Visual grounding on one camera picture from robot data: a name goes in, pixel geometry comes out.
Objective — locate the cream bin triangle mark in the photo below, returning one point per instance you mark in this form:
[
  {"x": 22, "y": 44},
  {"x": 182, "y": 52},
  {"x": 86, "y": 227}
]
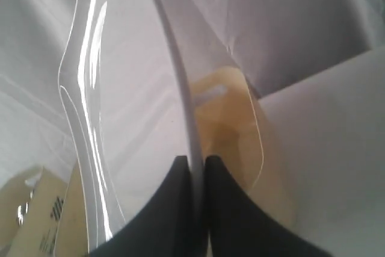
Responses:
[{"x": 72, "y": 239}]

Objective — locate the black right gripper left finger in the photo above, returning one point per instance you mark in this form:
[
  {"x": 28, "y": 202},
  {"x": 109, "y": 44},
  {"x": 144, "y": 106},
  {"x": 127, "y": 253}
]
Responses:
[{"x": 165, "y": 226}]

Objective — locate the cream bin circle mark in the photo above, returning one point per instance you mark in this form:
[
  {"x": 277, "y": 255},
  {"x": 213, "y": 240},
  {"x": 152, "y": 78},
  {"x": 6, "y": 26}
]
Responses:
[{"x": 31, "y": 207}]

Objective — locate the cream bin square mark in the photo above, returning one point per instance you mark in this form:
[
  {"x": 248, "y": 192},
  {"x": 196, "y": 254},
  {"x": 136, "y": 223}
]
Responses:
[{"x": 233, "y": 126}]

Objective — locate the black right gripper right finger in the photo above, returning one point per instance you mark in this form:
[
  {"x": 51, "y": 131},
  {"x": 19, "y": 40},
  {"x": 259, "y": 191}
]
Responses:
[{"x": 238, "y": 227}]

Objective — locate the white backdrop curtain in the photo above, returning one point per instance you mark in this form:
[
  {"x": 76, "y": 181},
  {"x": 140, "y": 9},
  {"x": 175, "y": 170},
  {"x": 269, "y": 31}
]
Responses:
[{"x": 294, "y": 52}]

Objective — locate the white square ceramic plate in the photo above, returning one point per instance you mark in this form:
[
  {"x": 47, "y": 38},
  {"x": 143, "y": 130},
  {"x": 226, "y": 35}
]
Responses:
[{"x": 125, "y": 92}]

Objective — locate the steel cup with handle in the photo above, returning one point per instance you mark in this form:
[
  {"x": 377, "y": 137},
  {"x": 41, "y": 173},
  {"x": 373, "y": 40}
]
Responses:
[{"x": 23, "y": 209}]

